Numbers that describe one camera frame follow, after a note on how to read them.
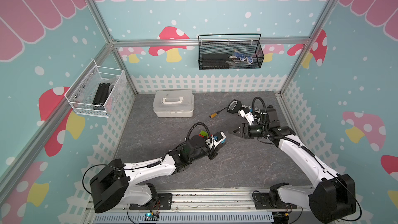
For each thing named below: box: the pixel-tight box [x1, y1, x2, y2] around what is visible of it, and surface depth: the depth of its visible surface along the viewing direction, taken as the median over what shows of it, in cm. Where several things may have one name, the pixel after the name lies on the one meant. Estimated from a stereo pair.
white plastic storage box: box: [152, 89, 195, 118], surface depth 103 cm
